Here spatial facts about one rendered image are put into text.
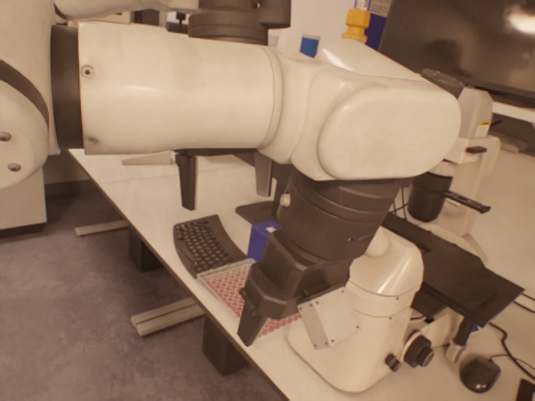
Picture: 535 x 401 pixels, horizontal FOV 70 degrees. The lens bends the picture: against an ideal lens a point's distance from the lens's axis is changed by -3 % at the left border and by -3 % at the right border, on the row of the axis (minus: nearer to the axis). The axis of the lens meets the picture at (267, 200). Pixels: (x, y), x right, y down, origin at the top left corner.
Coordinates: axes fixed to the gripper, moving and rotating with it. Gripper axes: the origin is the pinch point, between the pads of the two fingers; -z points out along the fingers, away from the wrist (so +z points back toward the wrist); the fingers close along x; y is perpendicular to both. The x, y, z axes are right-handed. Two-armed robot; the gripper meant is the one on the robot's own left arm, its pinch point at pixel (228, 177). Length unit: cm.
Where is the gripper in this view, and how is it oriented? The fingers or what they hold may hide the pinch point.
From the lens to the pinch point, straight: 46.8
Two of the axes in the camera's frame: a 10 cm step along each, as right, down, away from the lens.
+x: 7.7, -1.4, 6.2
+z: 0.2, -9.7, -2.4
